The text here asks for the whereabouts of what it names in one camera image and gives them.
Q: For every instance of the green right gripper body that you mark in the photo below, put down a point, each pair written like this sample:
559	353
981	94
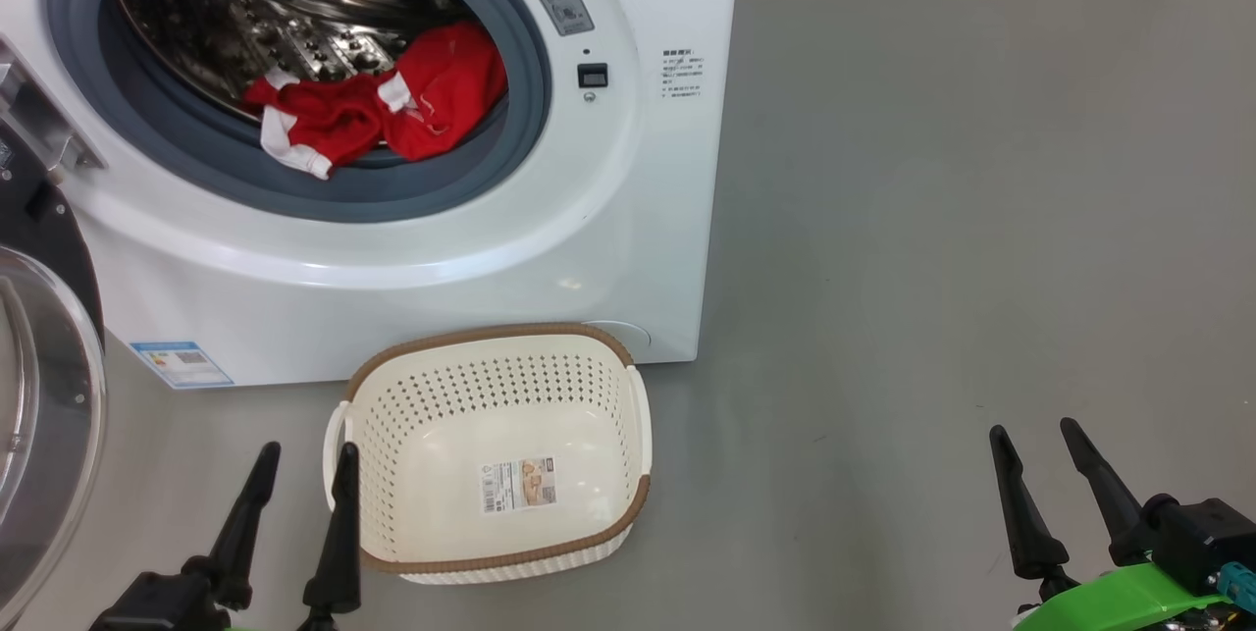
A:
1128	602

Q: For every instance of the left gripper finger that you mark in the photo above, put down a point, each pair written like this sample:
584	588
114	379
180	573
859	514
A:
339	562
240	552

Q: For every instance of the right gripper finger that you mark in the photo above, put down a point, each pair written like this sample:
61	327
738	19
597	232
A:
1119	523
1035	538

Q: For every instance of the washing machine door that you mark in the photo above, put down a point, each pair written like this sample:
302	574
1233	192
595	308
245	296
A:
49	395

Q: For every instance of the red and white garment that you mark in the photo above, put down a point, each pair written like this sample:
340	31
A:
442	91

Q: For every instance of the cream basket with brown rim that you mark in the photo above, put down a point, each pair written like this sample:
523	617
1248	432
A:
442	435

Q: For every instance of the printed instruction label sticker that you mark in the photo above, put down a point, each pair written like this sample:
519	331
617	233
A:
518	485

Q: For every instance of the white front-load washing machine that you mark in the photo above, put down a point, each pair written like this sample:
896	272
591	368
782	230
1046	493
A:
392	317

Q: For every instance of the grey rubber door seal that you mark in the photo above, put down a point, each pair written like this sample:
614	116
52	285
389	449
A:
412	194

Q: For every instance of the stainless steel washer drum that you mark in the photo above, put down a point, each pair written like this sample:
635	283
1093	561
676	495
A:
245	23

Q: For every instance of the black door latch socket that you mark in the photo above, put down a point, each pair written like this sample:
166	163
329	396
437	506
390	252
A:
593	75

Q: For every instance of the blue energy label sticker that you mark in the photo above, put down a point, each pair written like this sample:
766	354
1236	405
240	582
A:
182	364

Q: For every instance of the white round drain cover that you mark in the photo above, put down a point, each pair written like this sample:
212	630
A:
633	337

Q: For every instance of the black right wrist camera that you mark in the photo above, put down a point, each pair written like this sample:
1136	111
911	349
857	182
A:
1202	538

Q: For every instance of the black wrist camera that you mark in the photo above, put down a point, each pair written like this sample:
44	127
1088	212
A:
152	606
1202	538

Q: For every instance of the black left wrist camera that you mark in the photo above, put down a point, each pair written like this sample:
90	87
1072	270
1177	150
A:
152	606

